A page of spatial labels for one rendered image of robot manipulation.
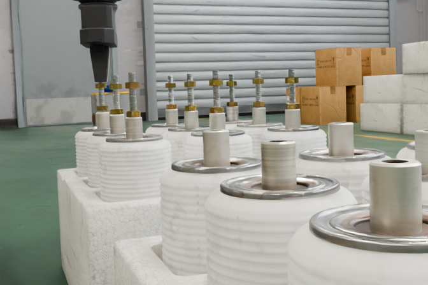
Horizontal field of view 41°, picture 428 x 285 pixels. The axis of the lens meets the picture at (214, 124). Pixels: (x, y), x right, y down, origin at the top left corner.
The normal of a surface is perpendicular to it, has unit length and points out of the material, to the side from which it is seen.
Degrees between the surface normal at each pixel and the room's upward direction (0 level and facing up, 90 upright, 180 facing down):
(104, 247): 90
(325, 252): 43
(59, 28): 90
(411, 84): 90
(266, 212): 58
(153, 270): 0
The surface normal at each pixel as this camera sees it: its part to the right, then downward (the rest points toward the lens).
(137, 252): -0.04, -1.00
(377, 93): -0.91, 0.06
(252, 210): -0.42, -0.47
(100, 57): 0.11, 0.06
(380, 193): -0.79, 0.07
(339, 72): 0.40, 0.04
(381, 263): -0.29, -0.69
